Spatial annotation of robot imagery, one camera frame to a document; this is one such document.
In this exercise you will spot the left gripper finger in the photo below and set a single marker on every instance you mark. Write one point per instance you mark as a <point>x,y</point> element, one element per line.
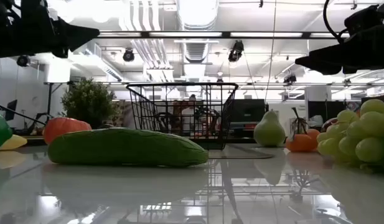
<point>79,34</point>

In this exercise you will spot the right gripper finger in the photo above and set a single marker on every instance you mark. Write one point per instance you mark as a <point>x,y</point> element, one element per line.
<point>324,62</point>

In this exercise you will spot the red apple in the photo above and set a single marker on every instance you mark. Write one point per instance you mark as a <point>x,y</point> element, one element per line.
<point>328,124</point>

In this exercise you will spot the orange tangerines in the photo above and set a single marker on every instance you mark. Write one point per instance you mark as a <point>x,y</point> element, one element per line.
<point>300,143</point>

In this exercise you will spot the green grape bunch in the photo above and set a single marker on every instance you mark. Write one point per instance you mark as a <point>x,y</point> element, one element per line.
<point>369,137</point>

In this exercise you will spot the green pear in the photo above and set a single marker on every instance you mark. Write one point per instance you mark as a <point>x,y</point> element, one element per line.
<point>269,132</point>

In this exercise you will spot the red-orange ribbed tomato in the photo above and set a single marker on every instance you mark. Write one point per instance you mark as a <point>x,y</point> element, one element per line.
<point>62,127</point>

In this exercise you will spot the green bell pepper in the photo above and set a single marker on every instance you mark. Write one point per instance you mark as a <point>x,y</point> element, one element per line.
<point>0,130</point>

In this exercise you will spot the yellow banana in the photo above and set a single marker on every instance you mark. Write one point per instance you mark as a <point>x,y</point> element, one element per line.
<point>15,142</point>

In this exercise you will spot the green cucumber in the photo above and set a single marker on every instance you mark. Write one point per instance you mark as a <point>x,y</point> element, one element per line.
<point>126,147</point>

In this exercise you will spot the black ceiling spot lamp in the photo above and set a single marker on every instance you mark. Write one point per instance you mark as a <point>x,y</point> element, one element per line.
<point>23,60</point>
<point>236,50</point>
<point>289,78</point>
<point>128,55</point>

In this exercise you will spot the wide black screen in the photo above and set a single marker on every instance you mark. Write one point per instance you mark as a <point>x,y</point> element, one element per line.
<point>364,98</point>

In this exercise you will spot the black partition panel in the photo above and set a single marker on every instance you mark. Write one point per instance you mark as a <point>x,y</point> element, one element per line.
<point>322,112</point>

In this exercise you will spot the black framed light strip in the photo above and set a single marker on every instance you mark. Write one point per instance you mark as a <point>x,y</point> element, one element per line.
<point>145,34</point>

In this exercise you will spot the potted green plant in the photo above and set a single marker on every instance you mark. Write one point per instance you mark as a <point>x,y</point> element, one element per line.
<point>89,102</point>

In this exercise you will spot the black background stand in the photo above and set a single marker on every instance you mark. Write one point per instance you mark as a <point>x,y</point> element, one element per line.
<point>50,99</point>

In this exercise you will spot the small black monitor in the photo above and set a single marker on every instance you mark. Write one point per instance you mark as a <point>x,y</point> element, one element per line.
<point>12,109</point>

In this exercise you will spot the person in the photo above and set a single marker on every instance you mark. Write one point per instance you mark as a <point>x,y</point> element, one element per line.
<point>189,116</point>

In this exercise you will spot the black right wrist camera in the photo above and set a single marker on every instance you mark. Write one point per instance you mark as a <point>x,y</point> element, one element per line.
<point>363,20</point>

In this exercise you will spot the silver ventilation duct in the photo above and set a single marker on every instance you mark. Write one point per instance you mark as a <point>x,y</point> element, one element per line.
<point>196,15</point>

